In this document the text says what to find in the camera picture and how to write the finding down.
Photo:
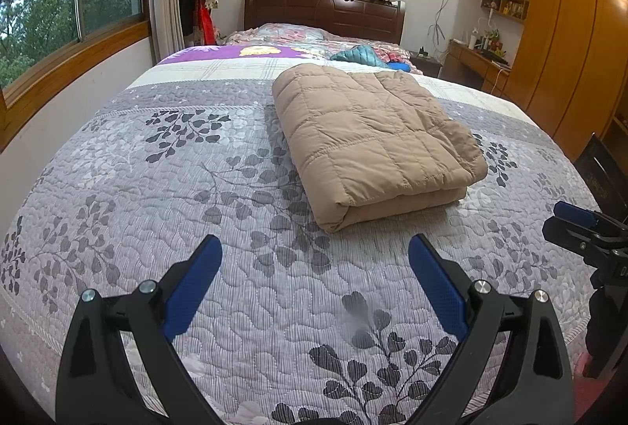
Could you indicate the beige quilted jacket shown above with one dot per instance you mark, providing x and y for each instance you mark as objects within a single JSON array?
[{"x": 373, "y": 145}]

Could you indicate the wooden wardrobe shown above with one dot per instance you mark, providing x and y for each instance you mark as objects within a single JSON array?
[{"x": 569, "y": 22}]

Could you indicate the dark wooden headboard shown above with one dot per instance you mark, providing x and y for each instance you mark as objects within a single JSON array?
[{"x": 324, "y": 10}]

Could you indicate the dark nightstand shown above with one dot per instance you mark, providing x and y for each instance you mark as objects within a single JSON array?
[{"x": 426, "y": 67}]

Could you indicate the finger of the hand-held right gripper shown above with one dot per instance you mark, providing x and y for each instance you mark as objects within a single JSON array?
[
  {"x": 576, "y": 211},
  {"x": 569, "y": 236}
]

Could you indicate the large wooden-framed window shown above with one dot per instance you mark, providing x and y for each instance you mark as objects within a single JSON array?
[{"x": 98, "y": 42}]

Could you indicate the teal quilted jacket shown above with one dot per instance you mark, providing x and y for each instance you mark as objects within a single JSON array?
[{"x": 358, "y": 56}]

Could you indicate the white bottle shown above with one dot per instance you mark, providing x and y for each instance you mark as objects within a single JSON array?
[{"x": 472, "y": 40}]

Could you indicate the purple floral blanket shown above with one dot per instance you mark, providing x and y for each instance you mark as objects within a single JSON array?
[{"x": 206, "y": 54}]

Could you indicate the pink floral quilt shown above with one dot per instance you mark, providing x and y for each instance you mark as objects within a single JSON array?
[{"x": 294, "y": 35}]

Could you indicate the grey leaf-print bedspread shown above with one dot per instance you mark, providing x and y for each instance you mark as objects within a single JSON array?
[{"x": 196, "y": 189}]

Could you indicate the red hanging garment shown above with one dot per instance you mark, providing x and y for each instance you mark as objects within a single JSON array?
[{"x": 206, "y": 22}]

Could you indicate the wooden desk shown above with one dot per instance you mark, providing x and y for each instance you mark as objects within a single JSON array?
[{"x": 473, "y": 64}]

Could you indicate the dark wooden chair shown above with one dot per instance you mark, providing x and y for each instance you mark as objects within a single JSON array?
[{"x": 601, "y": 175}]

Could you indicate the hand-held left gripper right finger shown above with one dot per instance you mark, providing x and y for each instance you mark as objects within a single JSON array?
[{"x": 436, "y": 282}]

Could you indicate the cluster of small desk items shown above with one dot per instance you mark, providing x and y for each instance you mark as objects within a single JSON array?
[{"x": 492, "y": 43}]

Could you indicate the cream plaid sheet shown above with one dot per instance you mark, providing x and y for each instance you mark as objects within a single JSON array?
[{"x": 211, "y": 72}]

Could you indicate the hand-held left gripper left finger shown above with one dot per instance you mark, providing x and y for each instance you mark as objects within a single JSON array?
[{"x": 194, "y": 282}]

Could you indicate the small blue cloth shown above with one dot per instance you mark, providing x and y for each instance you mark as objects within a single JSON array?
[{"x": 398, "y": 67}]

